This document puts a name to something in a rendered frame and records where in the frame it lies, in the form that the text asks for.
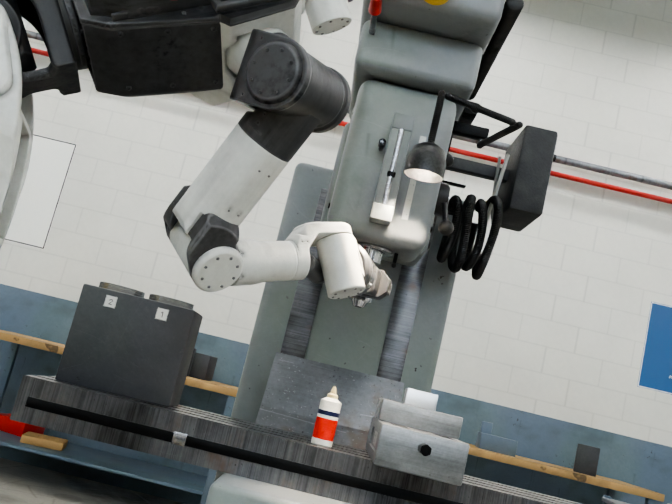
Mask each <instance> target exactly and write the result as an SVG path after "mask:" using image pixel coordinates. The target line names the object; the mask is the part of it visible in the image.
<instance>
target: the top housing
mask: <svg viewBox="0 0 672 504"><path fill-rule="evenodd" d="M369 4H370V0H363V6H362V15H361V24H360V33H359V40H360V36H361V32H362V28H363V25H364V23H365V22H367V21H369V20H370V18H371V14H370V13H369V10H368V9H369ZM504 4H505V0H448V1H447V2H446V3H444V4H442V5H431V4H429V3H427V2H426V1H424V0H382V9H381V13H380V14H379V15H377V22H382V23H386V24H390V25H394V26H399V27H403V28H407V29H412V30H416V31H420V32H424V33H429V34H433V35H437V36H442V37H446V38H450V39H454V40H459V41H463V42H467V43H471V44H476V45H478V46H480V47H481V48H482V54H484V52H485V50H486V48H487V46H488V44H489V42H490V40H491V38H492V36H493V34H494V32H495V30H496V28H497V26H498V24H499V22H500V20H501V17H502V13H503V8H504Z"/></svg>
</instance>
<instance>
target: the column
mask: <svg viewBox="0 0 672 504"><path fill-rule="evenodd" d="M332 173H333V169H328V168H324V167H320V166H316V165H312V164H307V163H299V164H298V165H297V166H296V168H295V171H294V175H293V178H292V182H291V186H290V190H289V194H288V198H287V202H286V205H285V209H284V213H283V217H282V221H281V225H280V229H279V232H278V236H277V240H276V241H285V240H286V239H287V237H288V236H289V235H290V234H291V232H292V231H293V229H294V228H296V227H297V226H299V225H302V224H305V223H309V222H320V221H321V217H322V213H323V209H324V205H325V201H326V197H327V193H328V189H329V185H330V181H331V177H332ZM441 221H442V215H441V216H437V215H435V217H434V222H433V226H432V227H433V228H432V232H431V235H430V240H429V241H430V242H431V243H430V247H429V249H427V251H426V252H425V254H424V255H423V256H422V258H421V259H420V260H419V261H418V263H417V264H416V265H414V266H406V265H402V264H398V263H396V267H395V268H392V267H391V265H392V262H389V261H385V260H381V264H380V265H375V266H376V267H377V268H378V269H379V270H383V271H385V273H386V274H387V276H388V277H389V279H390V280H391V284H392V288H391V293H390V296H388V295H386V296H385V297H384V298H382V299H381V300H375V299H372V303H371V304H367V305H366V306H365V307H364V308H359V307H355V306H353V304H352V300H350V299H349V298H348V297H347V298H342V299H330V298H329V297H328V295H327V290H326V286H325V283H322V284H316V283H313V282H312V281H311V280H310V279H308V278H307V277H305V278H304V279H303V280H290V281H273V282H266V283H265V286H264V290H263V294H262V298H261V302H260V306H259V310H258V313H257V317H256V321H255V325H254V329H253V333H252V337H251V340H250V344H249V348H248V352H247V356H246V360H245V364H244V367H243V371H242V375H241V379H240V383H239V387H238V391H237V394H236V398H235V402H234V406H233V410H232V414H231V417H232V418H236V419H240V420H244V421H248V422H252V423H255V422H256V419H257V415H258V412H259V409H260V406H261V403H262V399H263V396H264V392H265V389H266V385H267V382H268V379H269V375H270V372H271V368H272V365H273V361H274V358H275V354H276V352H279V353H283V354H287V355H292V356H296V357H300V358H304V359H308V360H312V361H316V362H320V363H324V364H328V365H333V366H337V367H341V368H345V369H349V370H353V371H357V372H361V373H365V374H370V375H374V376H378V377H382V378H386V379H390V380H394V381H398V382H402V383H404V389H403V395H402V401H401V403H402V402H403V397H404V393H405V388H411V389H415V390H419V391H423V392H428V393H431V389H432V384H433V379H434V375H435V370H436V365H437V361H438V356H439V351H440V347H441V342H442V337H443V333H444V328H445V323H446V319H447V314H448V309H449V305H450V300H451V295H452V291H453V286H454V281H455V277H456V273H453V272H451V271H450V270H449V268H448V263H447V259H446V261H445V262H443V263H439V262H438V261H437V258H436V257H437V253H438V249H439V247H440V243H441V239H442V236H443V235H442V234H441V233H440V232H439V230H438V225H439V223H440V222H441Z"/></svg>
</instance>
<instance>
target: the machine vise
mask: <svg viewBox="0 0 672 504"><path fill-rule="evenodd" d="M381 399H383V398H379V400H378V405H377V409H376V413H375V417H373V418H372V421H371V425H370V430H369V434H368V439H367V443H366V450H367V452H368V454H369V456H370V458H371V460H372V462H373V464H374V465H376V466H380V467H384V468H388V469H392V470H396V471H400V472H404V473H408V474H412V475H416V476H420V477H424V478H429V479H433V480H437V481H441V482H445V483H449V484H453V485H457V486H461V485H462V482H463V477H464V472H465V467H466V462H467V457H468V452H469V447H470V446H469V444H467V443H465V442H462V441H460V440H457V439H454V438H450V437H446V436H442V435H438V434H434V433H429V432H425V431H421V430H417V429H413V428H409V427H405V426H401V425H397V424H393V423H388V422H384V421H380V420H379V419H377V416H378V412H379V407H380V403H381ZM422 443H426V444H428V445H429V446H430V447H431V449H432V450H431V454H430V455H428V456H423V455H422V454H421V453H420V452H419V451H418V445H419V444H422Z"/></svg>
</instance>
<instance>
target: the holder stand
mask: <svg viewBox="0 0 672 504"><path fill-rule="evenodd" d="M144 296H145V293H144V292H141V291H138V290H135V289H131V288H128V287H124V286H120V285H116V284H112V283H107V282H100V284H99V287H97V286H93V285H89V284H84V285H83V288H82V291H81V294H80V298H79V301H78V304H77V308H76V311H75V314H74V318H73V321H72V324H71V327H70V331H69V334H68V337H67V341H66V344H65V347H64V351H63V354H62V357H61V361H60V364H59V367H58V371H57V374H56V377H55V379H56V380H57V381H62V382H66V383H70V384H74V385H78V386H82V387H86V388H90V389H94V390H99V391H103V392H107V393H111V394H115V395H119V396H123V397H127V398H131V399H135V400H140V401H144V402H148V403H152V404H156V405H160V406H164V407H172V406H176V405H179V402H180V399H181V395H182V391H183V388H184V384H185V380H186V377H187V373H188V369H189V366H190V362H191V358H192V355H193V351H194V347H195V343H196V340H197V336H198V332H199V329H200V325H201V321H202V318H203V317H202V315H200V314H199V313H197V312H196V311H195V310H193V307H194V305H193V304H190V303H187V302H184V301H181V300H177V299H173V298H169V297H165V296H161V295H156V294H150V296H149V299H146V298H144Z"/></svg>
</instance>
